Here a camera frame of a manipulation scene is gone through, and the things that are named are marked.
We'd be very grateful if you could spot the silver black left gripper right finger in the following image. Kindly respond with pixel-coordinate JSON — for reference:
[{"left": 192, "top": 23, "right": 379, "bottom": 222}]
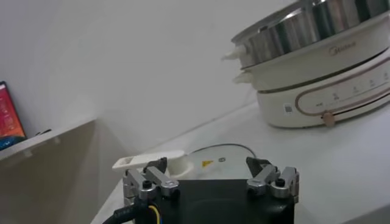
[{"left": 245, "top": 156, "right": 300, "bottom": 204}]

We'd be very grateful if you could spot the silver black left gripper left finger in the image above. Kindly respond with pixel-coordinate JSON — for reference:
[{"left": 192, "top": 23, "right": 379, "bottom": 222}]
[{"left": 122, "top": 156, "right": 180, "bottom": 205}]

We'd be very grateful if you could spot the stainless steel steamer basket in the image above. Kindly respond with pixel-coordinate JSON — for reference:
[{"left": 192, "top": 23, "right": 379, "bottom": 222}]
[{"left": 221, "top": 0, "right": 390, "bottom": 69}]

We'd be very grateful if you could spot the white side table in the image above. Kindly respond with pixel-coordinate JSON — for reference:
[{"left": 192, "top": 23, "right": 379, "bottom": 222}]
[{"left": 0, "top": 117, "right": 98, "bottom": 162}]

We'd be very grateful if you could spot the glass lid with white handle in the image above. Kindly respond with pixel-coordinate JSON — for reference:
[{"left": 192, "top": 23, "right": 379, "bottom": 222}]
[{"left": 112, "top": 143, "right": 258, "bottom": 181}]

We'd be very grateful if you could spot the yellow blue wire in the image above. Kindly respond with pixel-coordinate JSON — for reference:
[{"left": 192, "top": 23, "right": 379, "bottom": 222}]
[{"left": 147, "top": 205, "right": 161, "bottom": 224}]

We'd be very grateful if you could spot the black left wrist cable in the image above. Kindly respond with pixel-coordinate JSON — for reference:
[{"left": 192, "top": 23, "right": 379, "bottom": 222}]
[{"left": 102, "top": 202, "right": 144, "bottom": 224}]

